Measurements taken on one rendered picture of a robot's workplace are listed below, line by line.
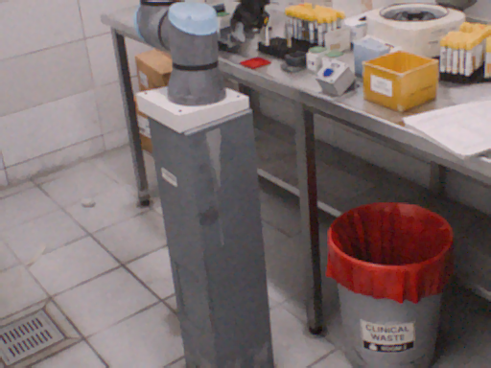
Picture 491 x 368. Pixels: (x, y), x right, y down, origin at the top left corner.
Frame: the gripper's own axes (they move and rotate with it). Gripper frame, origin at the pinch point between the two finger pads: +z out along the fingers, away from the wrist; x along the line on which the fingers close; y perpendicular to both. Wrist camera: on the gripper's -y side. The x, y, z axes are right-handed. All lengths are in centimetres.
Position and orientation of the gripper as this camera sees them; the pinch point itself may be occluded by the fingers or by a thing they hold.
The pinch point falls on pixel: (237, 36)
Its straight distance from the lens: 224.6
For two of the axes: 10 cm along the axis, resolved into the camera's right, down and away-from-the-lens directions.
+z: -2.4, 6.4, 7.3
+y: 5.6, 7.0, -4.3
